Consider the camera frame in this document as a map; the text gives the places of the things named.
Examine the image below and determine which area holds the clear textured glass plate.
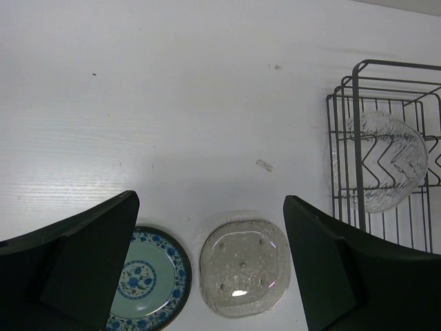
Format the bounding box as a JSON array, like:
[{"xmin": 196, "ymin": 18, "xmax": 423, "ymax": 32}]
[{"xmin": 325, "ymin": 111, "xmax": 429, "ymax": 216}]

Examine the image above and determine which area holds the small clear glass shard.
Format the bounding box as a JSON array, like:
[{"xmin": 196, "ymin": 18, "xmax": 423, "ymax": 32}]
[{"xmin": 256, "ymin": 159, "xmax": 273, "ymax": 172}]

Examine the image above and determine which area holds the grey wire dish rack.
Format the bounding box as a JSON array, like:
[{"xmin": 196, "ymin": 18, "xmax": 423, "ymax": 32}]
[{"xmin": 326, "ymin": 59, "xmax": 440, "ymax": 254}]

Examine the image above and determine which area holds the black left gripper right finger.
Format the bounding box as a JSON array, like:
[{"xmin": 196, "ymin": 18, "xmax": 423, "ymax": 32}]
[{"xmin": 283, "ymin": 195, "xmax": 440, "ymax": 330}]

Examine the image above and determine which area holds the blue floral ceramic plate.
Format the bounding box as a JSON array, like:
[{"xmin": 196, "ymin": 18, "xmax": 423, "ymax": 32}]
[{"xmin": 105, "ymin": 225, "xmax": 192, "ymax": 330}]

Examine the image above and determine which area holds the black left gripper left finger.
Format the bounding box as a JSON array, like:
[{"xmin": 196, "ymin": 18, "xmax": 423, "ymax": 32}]
[{"xmin": 1, "ymin": 190, "xmax": 139, "ymax": 330}]

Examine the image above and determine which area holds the smoky grey glass plate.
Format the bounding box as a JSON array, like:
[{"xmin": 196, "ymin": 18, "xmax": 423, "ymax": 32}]
[{"xmin": 199, "ymin": 219, "xmax": 291, "ymax": 319}]

